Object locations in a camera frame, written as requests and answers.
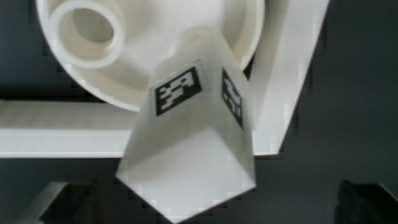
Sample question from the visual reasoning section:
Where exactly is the white front fence bar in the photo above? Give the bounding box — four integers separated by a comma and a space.
0, 100, 138, 159

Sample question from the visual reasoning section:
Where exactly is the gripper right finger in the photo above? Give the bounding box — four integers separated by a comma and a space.
337, 180, 398, 224

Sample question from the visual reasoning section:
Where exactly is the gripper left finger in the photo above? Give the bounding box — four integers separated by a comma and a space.
17, 182, 97, 224

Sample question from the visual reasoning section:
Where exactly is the white fence bar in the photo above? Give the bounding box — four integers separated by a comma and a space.
249, 0, 331, 156
0, 100, 138, 159

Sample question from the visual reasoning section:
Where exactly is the white stool leg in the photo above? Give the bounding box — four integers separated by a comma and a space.
118, 27, 257, 224

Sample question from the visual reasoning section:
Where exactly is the white right fence bar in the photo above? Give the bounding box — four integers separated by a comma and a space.
249, 0, 331, 156

